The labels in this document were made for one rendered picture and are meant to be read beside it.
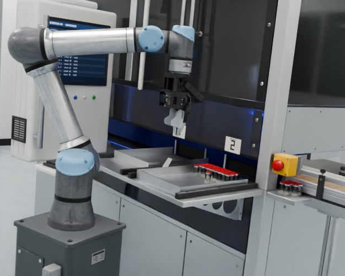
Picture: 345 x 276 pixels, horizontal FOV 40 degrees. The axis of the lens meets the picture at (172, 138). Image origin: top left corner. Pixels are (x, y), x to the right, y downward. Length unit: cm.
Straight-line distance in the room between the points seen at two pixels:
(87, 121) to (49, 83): 90
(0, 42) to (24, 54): 509
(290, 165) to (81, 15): 125
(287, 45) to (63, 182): 93
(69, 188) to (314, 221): 113
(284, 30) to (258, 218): 71
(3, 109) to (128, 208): 430
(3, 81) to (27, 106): 432
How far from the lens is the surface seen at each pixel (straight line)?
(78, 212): 152
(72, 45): 147
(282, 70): 180
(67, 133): 162
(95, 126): 253
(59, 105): 162
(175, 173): 194
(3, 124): 669
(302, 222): 211
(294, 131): 192
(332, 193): 182
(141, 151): 224
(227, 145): 197
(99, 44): 146
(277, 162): 176
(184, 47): 158
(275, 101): 181
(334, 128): 215
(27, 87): 231
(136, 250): 256
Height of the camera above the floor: 133
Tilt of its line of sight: 9 degrees down
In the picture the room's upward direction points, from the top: 5 degrees clockwise
